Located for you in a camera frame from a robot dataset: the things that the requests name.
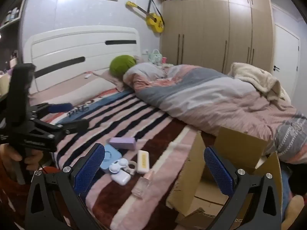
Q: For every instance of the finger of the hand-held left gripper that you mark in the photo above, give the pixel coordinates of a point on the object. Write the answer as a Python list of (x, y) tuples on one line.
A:
[(72, 125), (60, 107)]

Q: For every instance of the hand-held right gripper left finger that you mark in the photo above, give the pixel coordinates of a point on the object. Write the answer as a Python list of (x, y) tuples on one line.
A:
[(92, 167)]

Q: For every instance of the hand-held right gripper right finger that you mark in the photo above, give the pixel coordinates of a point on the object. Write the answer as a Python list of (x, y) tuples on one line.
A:
[(219, 172)]

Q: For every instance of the light blue case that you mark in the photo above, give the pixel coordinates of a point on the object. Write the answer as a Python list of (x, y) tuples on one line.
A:
[(108, 154)]

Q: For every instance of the cardboard box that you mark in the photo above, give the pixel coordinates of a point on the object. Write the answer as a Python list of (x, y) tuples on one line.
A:
[(191, 167)]

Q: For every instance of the white yellow label power bank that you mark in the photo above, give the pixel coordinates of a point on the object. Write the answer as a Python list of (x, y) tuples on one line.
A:
[(143, 161)]

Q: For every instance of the person's left hand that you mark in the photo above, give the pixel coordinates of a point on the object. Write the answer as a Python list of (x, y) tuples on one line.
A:
[(9, 157)]

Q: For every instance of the white contact lens case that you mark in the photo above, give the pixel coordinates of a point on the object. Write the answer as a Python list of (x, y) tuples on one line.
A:
[(118, 165)]

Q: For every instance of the white earbuds case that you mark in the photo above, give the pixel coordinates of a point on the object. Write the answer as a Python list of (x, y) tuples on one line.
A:
[(121, 178)]

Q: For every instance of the purple rectangular box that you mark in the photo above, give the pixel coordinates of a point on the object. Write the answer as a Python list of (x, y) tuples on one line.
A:
[(122, 143)]

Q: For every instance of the striped pink bed blanket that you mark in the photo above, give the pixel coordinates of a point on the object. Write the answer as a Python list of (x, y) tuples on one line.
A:
[(115, 122)]

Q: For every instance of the clear perfume bottle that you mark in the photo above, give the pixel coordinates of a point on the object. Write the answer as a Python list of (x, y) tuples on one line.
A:
[(142, 185)]

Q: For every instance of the pink pillow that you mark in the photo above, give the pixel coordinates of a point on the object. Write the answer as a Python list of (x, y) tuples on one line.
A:
[(108, 79)]

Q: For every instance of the white bed headboard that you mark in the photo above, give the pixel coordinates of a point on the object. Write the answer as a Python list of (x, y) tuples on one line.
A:
[(79, 45)]

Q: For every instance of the light blue cloth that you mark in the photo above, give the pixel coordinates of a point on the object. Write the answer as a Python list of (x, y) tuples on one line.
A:
[(285, 186)]

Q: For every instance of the green round plush pillow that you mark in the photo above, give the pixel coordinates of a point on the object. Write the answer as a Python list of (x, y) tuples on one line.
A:
[(121, 66)]

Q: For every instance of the dark cloth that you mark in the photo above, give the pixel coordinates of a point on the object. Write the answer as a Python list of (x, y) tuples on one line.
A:
[(297, 179)]

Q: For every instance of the pink grey striped duvet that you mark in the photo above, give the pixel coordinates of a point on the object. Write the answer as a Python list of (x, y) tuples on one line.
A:
[(203, 95)]

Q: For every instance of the tan plush toy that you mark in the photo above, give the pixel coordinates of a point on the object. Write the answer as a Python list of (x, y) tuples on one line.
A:
[(293, 210)]

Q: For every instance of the cream fleece blanket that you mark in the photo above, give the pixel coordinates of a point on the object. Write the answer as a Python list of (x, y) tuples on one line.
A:
[(256, 76)]

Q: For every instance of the mint green small bag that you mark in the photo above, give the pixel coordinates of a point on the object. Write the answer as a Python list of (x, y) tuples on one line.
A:
[(154, 57)]

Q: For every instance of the pink cup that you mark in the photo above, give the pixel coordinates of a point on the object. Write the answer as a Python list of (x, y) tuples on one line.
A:
[(164, 60)]

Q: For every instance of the yellow guitar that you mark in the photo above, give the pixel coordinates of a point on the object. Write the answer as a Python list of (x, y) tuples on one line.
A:
[(154, 21)]

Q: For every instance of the white door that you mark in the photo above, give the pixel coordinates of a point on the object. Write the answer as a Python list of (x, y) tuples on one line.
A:
[(286, 60)]

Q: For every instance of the beige wooden wardrobe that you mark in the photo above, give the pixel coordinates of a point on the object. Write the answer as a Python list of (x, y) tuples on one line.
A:
[(215, 28)]

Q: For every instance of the wall shelf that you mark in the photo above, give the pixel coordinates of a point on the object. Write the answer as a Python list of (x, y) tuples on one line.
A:
[(13, 12)]

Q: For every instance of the white wall socket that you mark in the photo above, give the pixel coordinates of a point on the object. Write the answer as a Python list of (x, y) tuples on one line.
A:
[(145, 51)]

